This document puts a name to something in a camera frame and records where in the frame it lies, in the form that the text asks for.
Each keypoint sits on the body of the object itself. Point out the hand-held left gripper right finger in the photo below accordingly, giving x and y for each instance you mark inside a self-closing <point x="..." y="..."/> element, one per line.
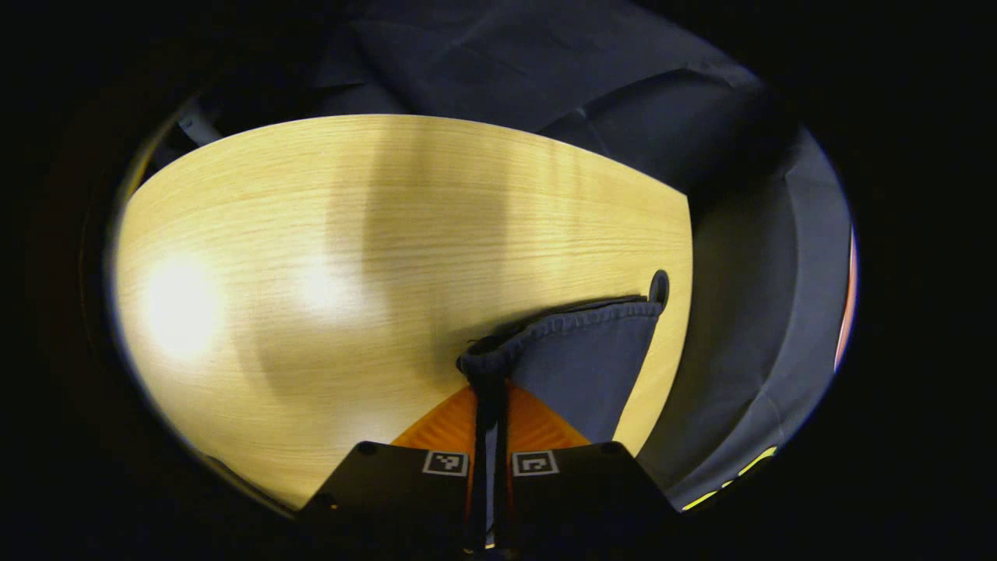
<point x="502" y="436"/>

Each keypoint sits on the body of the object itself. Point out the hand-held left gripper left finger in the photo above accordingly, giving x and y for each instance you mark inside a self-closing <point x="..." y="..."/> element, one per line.
<point x="478" y="436"/>

